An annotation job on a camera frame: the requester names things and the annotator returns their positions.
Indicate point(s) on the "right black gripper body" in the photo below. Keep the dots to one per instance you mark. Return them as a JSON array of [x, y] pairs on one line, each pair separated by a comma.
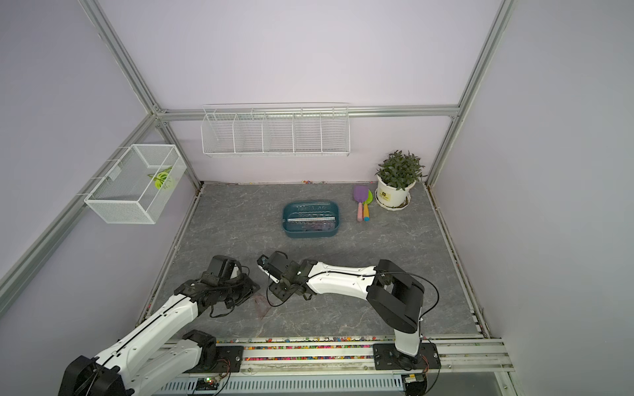
[[280, 288]]

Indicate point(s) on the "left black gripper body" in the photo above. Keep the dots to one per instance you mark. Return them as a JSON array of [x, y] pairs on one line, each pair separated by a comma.
[[234, 292]]

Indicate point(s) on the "teal plastic storage box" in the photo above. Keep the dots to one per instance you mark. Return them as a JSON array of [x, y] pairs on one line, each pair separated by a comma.
[[290, 210]]

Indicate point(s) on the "clear long straight ruler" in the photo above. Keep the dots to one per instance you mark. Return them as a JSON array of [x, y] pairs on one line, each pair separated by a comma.
[[312, 218]]

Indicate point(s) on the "short clear straight ruler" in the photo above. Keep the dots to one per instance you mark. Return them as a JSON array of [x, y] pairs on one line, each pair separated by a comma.
[[314, 208]]

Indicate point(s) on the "pink triangle ruler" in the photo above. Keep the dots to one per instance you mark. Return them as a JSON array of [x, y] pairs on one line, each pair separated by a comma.
[[262, 306]]

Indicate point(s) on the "purple triangle ruler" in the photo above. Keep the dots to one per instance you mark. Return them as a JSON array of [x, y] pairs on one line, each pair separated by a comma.
[[315, 228]]

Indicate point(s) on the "long pink straight ruler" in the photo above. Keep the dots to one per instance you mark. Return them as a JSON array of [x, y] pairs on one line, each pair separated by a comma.
[[297, 225]]

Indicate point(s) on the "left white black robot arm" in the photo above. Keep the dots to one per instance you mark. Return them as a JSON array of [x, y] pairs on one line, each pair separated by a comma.
[[134, 365]]

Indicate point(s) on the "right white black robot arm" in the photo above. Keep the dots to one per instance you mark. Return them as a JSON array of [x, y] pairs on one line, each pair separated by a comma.
[[393, 293]]

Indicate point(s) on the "green circuit board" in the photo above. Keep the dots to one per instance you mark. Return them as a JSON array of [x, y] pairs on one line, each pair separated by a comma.
[[207, 384]]

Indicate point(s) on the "green leaf toy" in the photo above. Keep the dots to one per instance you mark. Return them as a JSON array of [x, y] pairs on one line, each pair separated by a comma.
[[162, 180]]

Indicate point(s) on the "white mesh side basket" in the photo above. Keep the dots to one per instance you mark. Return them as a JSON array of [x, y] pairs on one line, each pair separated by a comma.
[[126, 195]]

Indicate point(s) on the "potted green plant white pot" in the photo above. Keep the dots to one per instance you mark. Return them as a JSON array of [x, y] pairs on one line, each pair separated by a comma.
[[396, 176]]

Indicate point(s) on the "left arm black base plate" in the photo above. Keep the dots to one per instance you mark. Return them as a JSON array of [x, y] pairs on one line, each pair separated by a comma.
[[222, 360]]

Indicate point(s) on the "purple toy shovel pink handle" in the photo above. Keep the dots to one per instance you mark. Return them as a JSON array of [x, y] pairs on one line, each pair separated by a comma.
[[360, 194]]

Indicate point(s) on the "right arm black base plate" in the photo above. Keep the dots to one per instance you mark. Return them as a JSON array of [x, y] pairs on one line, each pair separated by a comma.
[[387, 358]]

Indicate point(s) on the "long white wire wall basket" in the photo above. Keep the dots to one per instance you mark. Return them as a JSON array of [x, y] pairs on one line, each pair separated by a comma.
[[276, 129]]

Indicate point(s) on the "aluminium rail frame front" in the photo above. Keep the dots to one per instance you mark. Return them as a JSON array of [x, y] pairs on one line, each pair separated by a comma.
[[339, 355]]

